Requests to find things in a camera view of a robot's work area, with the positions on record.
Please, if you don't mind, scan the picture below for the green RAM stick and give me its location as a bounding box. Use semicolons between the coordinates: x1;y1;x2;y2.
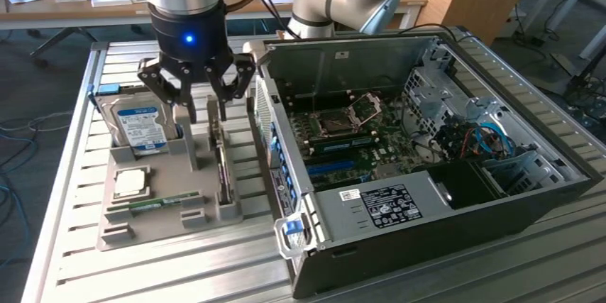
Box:
106;192;201;212

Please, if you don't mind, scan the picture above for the black open PC case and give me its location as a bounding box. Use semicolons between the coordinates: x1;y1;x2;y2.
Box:
243;31;598;299

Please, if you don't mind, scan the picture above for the CPU socket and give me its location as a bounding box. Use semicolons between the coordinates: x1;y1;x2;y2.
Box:
315;109;362;138

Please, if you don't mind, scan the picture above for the metal disk bay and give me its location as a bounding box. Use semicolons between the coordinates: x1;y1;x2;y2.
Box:
481;149;570;197

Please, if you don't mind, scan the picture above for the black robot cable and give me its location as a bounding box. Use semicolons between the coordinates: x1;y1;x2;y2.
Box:
225;0;305;40

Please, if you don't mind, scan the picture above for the blue expansion slot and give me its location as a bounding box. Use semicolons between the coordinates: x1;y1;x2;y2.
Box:
306;160;357;176

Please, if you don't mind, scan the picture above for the RAM stick with white label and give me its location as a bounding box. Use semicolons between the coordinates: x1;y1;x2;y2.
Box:
309;135;377;152

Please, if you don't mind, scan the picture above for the green motherboard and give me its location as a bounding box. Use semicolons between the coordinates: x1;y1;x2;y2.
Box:
287;96;448;191

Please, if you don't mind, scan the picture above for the hard disk with blue label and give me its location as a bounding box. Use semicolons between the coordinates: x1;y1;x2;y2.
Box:
90;82;185;157

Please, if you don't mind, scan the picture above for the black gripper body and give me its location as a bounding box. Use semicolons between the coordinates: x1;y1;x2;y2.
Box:
149;0;235;65

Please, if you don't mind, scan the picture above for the silver drive cage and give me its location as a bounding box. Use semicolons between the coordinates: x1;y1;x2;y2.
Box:
406;66;477;134

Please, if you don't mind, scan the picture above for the white floor cable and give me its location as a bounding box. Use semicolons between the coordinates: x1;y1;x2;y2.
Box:
0;110;75;133

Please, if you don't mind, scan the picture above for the silver CPU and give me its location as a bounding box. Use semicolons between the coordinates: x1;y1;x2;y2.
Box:
114;169;153;199

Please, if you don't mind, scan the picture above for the metal socket cover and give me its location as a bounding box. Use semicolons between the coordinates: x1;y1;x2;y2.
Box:
348;92;386;123

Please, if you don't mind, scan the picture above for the orange wire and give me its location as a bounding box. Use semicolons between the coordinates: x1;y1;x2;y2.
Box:
461;126;481;159

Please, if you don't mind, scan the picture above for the blue wire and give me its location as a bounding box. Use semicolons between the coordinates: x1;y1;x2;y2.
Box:
474;122;518;159

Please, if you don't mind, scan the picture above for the blue floor cable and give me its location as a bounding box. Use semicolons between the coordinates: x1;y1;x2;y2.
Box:
0;117;41;269

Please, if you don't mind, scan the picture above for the grey power supply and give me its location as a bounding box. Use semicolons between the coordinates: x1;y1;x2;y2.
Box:
302;170;452;244

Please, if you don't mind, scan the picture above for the grey parts rack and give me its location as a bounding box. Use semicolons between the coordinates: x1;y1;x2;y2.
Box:
97;92;246;253

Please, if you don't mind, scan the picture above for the graphics card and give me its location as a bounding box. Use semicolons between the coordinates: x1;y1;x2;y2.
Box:
207;94;237;209

